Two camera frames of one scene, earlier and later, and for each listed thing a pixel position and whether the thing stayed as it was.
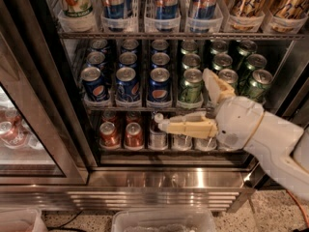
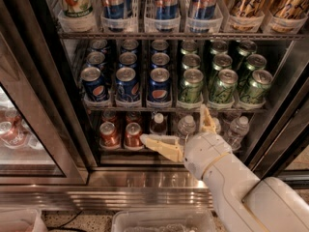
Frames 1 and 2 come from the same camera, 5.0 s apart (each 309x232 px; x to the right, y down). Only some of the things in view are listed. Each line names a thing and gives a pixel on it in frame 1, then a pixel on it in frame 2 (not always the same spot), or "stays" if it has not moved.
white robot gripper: (238, 123) -> (205, 153)
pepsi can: (159, 85) stays
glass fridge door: (41, 137) stays
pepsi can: (98, 45) stays
